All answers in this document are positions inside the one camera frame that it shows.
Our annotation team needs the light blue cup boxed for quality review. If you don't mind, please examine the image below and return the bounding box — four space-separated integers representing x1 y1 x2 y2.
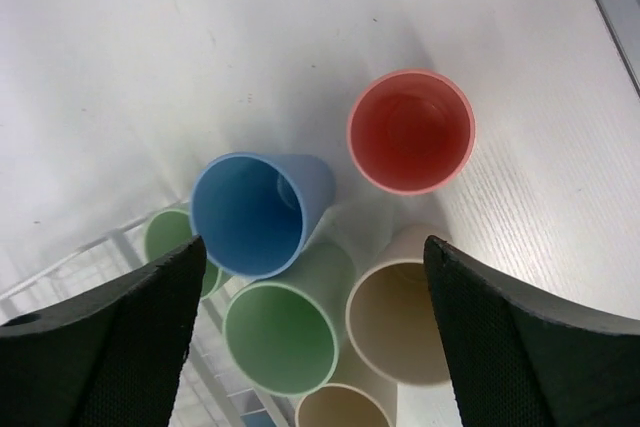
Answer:
241 410 275 427

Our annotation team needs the beige cup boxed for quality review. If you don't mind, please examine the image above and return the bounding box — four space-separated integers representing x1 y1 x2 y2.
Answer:
295 344 397 427
345 224 450 386

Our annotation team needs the green cup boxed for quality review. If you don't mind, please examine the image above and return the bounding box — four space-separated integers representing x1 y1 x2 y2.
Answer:
223 242 357 397
143 204 231 299

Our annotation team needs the clear wire dish rack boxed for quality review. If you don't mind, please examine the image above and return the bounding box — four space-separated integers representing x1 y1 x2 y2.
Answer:
1 226 294 426

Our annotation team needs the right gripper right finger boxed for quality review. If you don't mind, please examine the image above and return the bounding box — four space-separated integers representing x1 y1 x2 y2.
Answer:
423 235 639 426

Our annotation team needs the pink cup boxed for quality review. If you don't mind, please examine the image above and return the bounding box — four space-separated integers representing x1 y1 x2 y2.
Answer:
346 69 476 196

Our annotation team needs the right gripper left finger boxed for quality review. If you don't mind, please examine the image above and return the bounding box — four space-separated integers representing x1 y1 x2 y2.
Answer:
1 236 206 426

